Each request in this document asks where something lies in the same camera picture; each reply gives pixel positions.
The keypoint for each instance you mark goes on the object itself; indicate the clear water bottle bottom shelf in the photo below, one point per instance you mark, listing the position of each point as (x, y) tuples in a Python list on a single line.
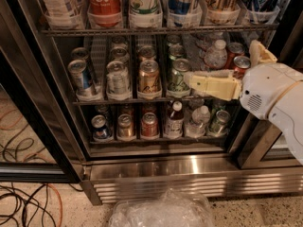
[(198, 122)]

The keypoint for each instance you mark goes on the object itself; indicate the blue Pepsi can bottom shelf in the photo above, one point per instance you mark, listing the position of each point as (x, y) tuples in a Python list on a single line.
[(101, 130)]

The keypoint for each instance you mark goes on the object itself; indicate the white water bottle top shelf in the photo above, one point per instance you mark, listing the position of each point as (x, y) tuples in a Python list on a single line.
[(64, 14)]

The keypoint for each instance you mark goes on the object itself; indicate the rear silver can far left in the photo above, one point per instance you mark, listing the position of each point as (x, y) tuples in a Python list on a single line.
[(80, 53)]

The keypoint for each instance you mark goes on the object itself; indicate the red can bottom shelf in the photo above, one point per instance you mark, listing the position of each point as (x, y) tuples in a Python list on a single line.
[(149, 125)]

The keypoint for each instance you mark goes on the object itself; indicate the clear water bottle shelf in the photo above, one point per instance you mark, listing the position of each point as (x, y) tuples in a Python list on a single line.
[(216, 55), (198, 122)]

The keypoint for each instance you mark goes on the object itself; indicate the clear water bottle middle shelf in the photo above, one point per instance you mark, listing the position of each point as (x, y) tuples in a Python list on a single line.
[(216, 55)]

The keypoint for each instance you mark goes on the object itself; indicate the silver white can middle shelf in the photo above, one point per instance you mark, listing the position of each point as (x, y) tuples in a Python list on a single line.
[(117, 77)]

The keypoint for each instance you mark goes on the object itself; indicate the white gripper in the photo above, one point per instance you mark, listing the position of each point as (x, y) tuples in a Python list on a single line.
[(264, 86)]

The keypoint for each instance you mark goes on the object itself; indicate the red Coca-Cola can middle shelf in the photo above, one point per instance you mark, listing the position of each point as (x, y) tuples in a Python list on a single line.
[(240, 65)]

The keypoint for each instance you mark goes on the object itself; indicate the blue silver can middle shelf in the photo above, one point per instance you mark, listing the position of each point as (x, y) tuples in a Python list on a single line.
[(82, 78)]

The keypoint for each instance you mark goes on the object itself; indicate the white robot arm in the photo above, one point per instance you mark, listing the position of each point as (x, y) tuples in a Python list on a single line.
[(287, 115)]

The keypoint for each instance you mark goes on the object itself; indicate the green can middle shelf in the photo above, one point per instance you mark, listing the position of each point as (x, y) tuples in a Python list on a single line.
[(176, 75)]

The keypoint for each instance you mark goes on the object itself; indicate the green can bottom shelf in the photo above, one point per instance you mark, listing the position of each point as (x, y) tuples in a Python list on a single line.
[(219, 123)]

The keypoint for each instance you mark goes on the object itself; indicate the clear plastic bag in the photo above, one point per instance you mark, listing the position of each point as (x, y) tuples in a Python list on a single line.
[(171, 209)]

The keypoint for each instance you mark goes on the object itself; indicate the dark juice bottle white cap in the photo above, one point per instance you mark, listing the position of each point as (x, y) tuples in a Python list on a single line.
[(174, 121)]

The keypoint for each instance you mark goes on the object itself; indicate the stainless steel glass-door fridge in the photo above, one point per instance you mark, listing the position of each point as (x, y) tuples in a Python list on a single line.
[(135, 97)]

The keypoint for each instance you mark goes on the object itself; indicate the green can shelf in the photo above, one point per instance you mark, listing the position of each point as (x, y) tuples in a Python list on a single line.
[(219, 123), (176, 75)]

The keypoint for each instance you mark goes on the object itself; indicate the gold can bottom shelf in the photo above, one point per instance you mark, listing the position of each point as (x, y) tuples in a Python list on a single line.
[(125, 126)]

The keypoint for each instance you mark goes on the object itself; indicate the rear red Coca-Cola can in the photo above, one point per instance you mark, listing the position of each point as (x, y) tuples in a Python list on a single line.
[(233, 50)]

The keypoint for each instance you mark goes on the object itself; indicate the gold can middle shelf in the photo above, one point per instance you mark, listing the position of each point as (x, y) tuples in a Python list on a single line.
[(148, 77)]

